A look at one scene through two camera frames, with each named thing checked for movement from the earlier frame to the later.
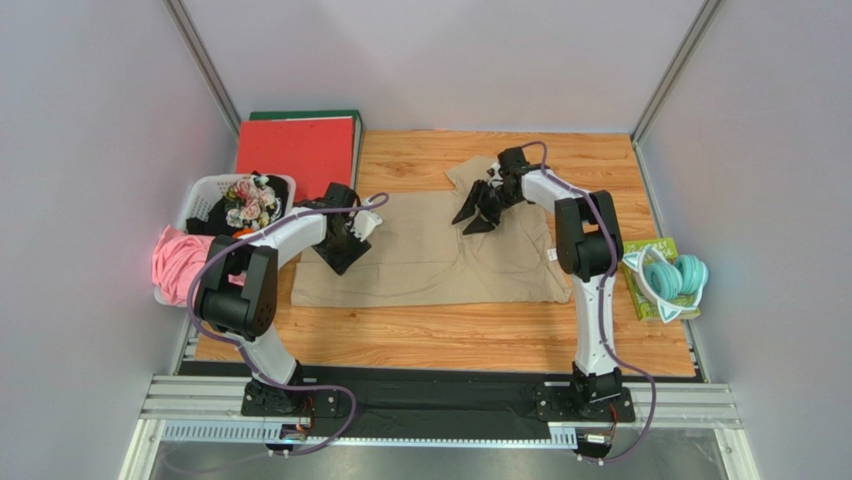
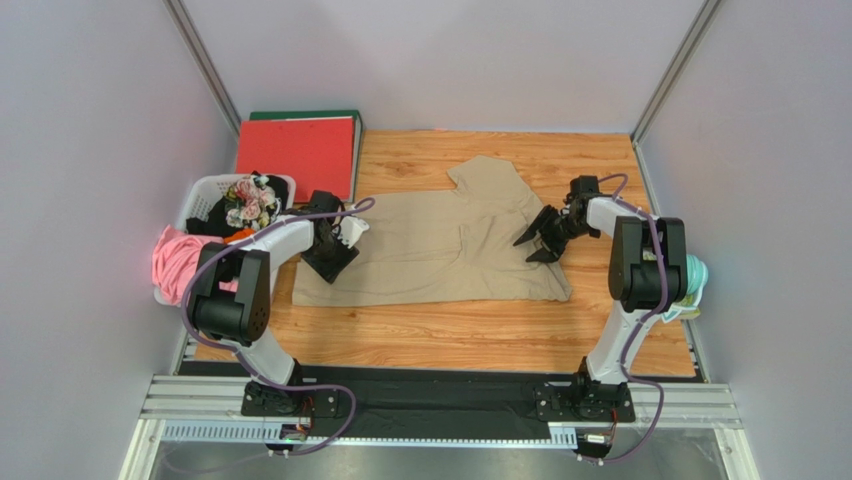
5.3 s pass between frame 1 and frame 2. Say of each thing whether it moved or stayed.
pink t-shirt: stayed
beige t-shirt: stayed
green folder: stayed
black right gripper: moved
